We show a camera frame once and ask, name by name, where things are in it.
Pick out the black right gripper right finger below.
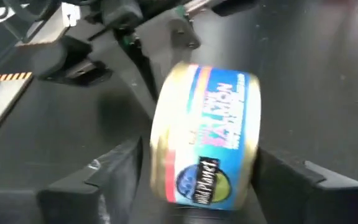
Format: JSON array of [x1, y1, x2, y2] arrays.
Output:
[[250, 149, 358, 224]]

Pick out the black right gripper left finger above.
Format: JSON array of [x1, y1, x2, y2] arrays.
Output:
[[37, 136, 150, 224]]

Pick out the blue salmon can gold lid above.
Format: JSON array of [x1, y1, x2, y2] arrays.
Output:
[[149, 61, 262, 211]]

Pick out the hazard striped floor ramp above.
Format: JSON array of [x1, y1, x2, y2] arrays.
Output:
[[0, 71, 34, 82]]

